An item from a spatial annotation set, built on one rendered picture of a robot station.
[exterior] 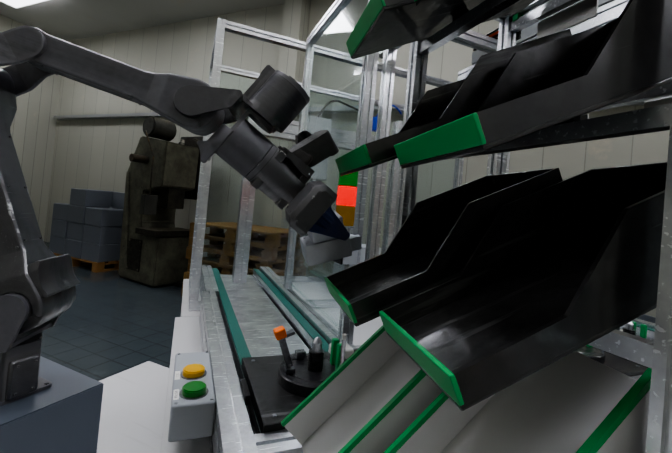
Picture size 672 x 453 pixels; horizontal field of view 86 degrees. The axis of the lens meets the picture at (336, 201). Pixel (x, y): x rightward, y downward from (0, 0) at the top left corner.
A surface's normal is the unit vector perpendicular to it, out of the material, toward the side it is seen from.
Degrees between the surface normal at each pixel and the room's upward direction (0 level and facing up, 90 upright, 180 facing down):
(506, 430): 45
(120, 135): 90
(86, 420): 90
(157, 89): 83
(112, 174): 90
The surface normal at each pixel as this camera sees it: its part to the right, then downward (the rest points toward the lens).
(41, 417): 0.91, 0.07
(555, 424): -0.62, -0.77
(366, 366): 0.22, 0.00
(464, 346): -0.32, -0.94
